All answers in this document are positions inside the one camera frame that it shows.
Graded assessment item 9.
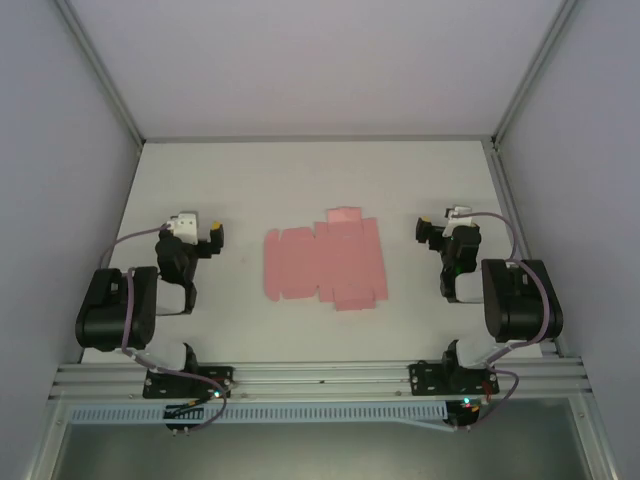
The aluminium mounting rail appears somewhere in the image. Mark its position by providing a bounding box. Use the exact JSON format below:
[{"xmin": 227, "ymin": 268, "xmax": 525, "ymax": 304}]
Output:
[{"xmin": 49, "ymin": 355, "xmax": 589, "ymax": 401}]

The pink paper box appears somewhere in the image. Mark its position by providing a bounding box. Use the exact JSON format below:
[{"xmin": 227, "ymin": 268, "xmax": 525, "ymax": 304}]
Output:
[{"xmin": 263, "ymin": 206, "xmax": 390, "ymax": 313}]

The aluminium frame crossbar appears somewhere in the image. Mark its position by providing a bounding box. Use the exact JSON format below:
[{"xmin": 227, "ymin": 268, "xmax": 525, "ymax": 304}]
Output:
[{"xmin": 142, "ymin": 133, "xmax": 496, "ymax": 145}]

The grey slotted cable duct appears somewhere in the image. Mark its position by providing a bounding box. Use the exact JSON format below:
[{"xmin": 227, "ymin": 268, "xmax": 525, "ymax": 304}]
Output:
[{"xmin": 67, "ymin": 402, "xmax": 449, "ymax": 427}]

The aluminium frame post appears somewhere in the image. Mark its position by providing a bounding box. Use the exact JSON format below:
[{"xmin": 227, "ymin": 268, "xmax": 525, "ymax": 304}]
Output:
[
  {"xmin": 52, "ymin": 0, "xmax": 147, "ymax": 147},
  {"xmin": 491, "ymin": 0, "xmax": 584, "ymax": 147}
]

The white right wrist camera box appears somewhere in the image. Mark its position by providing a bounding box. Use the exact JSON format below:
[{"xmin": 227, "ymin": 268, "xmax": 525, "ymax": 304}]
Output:
[{"xmin": 446, "ymin": 204, "xmax": 474, "ymax": 227}]

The black connector box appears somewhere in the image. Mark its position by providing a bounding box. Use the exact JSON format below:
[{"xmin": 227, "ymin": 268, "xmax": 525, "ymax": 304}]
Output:
[{"xmin": 446, "ymin": 398, "xmax": 482, "ymax": 434}]

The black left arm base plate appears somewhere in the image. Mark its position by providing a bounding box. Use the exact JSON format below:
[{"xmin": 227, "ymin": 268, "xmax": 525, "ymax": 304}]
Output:
[{"xmin": 142, "ymin": 366, "xmax": 236, "ymax": 400}]

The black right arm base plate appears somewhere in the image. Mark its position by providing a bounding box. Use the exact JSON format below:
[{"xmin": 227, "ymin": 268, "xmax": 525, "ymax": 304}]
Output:
[{"xmin": 408, "ymin": 362, "xmax": 500, "ymax": 397}]

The aluminium side rail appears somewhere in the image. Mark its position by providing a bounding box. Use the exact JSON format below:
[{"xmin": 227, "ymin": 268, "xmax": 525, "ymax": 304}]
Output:
[{"xmin": 482, "ymin": 141, "xmax": 569, "ymax": 357}]

